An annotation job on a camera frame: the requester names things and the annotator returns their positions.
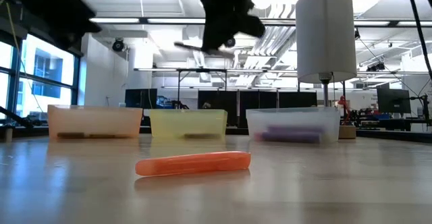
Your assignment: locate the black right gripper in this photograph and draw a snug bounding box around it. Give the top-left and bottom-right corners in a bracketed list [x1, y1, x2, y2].
[192, 0, 266, 53]

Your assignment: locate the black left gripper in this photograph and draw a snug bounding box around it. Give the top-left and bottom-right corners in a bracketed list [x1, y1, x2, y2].
[33, 0, 102, 49]

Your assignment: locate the slim dark purple marker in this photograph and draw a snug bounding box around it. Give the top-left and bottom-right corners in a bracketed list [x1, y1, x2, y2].
[184, 133, 222, 140]

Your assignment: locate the black thin marker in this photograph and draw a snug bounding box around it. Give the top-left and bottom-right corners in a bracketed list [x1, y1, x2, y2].
[56, 132, 86, 139]

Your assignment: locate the short orange marker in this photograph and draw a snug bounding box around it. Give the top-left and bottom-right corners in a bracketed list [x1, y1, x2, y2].
[134, 150, 252, 177]

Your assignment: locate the long ceiling light strip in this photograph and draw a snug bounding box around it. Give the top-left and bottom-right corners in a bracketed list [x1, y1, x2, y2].
[89, 16, 141, 25]

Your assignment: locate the large glass window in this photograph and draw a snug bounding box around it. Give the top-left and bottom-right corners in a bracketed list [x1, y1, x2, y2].
[0, 31, 80, 127]

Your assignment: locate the black room partition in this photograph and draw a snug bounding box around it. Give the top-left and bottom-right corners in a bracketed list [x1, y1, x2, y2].
[197, 89, 318, 110]

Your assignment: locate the yellow translucent plastic bin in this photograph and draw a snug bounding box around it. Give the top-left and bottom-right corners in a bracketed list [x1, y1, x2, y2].
[148, 109, 229, 140]

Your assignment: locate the black computer monitor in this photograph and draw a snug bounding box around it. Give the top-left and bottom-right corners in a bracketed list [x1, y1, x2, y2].
[376, 88, 412, 115]
[124, 88, 159, 110]

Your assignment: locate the clear plastic bin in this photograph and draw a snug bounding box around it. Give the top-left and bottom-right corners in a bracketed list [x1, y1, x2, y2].
[245, 107, 341, 144]

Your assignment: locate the orange translucent plastic bin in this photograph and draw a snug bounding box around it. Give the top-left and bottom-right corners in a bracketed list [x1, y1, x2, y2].
[47, 104, 144, 140]

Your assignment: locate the white cylindrical table lamp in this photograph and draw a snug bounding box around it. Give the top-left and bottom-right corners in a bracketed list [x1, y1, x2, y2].
[295, 0, 358, 140]

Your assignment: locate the black tripod stand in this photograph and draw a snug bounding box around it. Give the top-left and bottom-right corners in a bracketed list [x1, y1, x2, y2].
[409, 94, 431, 128]

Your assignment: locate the thin black hanging cable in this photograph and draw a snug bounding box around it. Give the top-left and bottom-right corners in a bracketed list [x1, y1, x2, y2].
[404, 0, 432, 82]

